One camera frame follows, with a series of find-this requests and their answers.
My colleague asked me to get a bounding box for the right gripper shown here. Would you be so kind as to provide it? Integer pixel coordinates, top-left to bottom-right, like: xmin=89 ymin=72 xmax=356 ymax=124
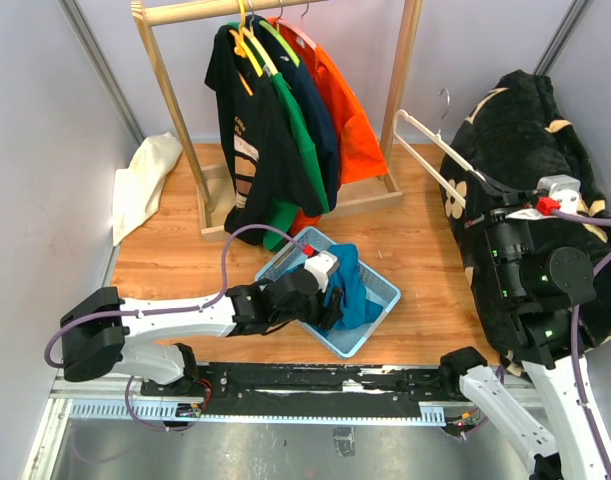
xmin=461 ymin=167 xmax=536 ymax=296

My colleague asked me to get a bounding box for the teal blue t shirt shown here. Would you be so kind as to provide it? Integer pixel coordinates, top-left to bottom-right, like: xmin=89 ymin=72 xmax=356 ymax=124
xmin=327 ymin=244 xmax=383 ymax=331

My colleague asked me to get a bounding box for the white plastic hanger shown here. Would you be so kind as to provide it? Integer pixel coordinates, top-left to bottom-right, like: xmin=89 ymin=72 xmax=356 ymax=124
xmin=392 ymin=109 xmax=486 ymax=208

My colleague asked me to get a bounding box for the orange t shirt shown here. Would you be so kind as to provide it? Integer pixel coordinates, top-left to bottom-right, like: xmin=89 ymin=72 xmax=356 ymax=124
xmin=267 ymin=16 xmax=390 ymax=237

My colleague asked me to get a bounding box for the pink plastic hanger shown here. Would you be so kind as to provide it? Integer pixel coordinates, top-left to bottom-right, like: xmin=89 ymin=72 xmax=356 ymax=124
xmin=276 ymin=1 xmax=317 ymax=50

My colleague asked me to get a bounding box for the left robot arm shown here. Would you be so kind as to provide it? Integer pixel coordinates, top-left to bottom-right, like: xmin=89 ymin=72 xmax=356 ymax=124
xmin=60 ymin=268 xmax=343 ymax=396

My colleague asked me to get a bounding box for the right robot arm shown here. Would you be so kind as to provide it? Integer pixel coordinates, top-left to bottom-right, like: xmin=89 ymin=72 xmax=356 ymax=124
xmin=437 ymin=169 xmax=611 ymax=479

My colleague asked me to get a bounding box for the green t shirt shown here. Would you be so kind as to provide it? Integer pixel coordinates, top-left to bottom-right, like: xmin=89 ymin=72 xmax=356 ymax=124
xmin=205 ymin=24 xmax=328 ymax=250

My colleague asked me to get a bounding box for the black printed t shirt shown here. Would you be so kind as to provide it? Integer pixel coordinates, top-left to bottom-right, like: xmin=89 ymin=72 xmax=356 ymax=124
xmin=205 ymin=25 xmax=326 ymax=234

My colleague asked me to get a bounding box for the navy blue t shirt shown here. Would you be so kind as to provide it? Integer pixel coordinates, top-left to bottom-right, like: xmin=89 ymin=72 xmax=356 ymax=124
xmin=252 ymin=24 xmax=339 ymax=210

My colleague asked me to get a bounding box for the lime green hanger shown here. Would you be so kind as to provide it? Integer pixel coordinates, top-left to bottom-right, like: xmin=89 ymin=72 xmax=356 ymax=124
xmin=248 ymin=1 xmax=300 ymax=67

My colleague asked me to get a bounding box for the yellow hanger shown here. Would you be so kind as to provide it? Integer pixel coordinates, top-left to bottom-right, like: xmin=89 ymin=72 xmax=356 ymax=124
xmin=229 ymin=0 xmax=264 ymax=77

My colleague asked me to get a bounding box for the light blue plastic basket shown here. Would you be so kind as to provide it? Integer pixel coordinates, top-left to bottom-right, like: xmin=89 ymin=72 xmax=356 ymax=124
xmin=254 ymin=225 xmax=402 ymax=360

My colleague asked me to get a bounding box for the black floral blanket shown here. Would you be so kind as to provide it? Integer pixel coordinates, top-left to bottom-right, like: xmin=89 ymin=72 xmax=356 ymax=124
xmin=440 ymin=70 xmax=611 ymax=377

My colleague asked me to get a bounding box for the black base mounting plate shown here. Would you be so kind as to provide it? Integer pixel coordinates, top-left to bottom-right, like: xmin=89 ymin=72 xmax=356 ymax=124
xmin=140 ymin=363 xmax=466 ymax=420

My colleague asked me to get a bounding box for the wooden clothes rack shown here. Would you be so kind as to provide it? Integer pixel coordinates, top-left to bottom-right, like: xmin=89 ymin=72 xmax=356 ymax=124
xmin=131 ymin=1 xmax=423 ymax=242

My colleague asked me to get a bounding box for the cream white cloth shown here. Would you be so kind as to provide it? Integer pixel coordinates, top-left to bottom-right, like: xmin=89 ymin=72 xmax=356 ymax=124
xmin=112 ymin=132 xmax=183 ymax=246

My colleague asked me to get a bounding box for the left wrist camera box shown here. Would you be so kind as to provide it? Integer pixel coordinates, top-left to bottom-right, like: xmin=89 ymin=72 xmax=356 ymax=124
xmin=303 ymin=250 xmax=340 ymax=293

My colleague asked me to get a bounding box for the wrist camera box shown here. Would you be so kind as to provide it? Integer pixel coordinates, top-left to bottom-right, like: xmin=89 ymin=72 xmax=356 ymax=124
xmin=507 ymin=175 xmax=581 ymax=221
xmin=303 ymin=250 xmax=340 ymax=293

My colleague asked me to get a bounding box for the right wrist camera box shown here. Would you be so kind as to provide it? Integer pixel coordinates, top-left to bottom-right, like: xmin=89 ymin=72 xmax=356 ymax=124
xmin=507 ymin=175 xmax=581 ymax=221

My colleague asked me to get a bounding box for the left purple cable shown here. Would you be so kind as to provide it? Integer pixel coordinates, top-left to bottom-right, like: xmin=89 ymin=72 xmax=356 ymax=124
xmin=43 ymin=223 xmax=311 ymax=434

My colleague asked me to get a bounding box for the purple cable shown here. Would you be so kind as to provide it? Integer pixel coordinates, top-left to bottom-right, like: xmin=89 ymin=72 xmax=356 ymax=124
xmin=549 ymin=209 xmax=611 ymax=480
xmin=43 ymin=223 xmax=311 ymax=434

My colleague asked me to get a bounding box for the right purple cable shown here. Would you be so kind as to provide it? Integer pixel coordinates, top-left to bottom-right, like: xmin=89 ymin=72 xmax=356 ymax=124
xmin=549 ymin=209 xmax=611 ymax=480

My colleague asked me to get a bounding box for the aluminium rail frame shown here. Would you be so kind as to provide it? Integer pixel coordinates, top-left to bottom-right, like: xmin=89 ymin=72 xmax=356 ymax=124
xmin=26 ymin=352 xmax=550 ymax=478

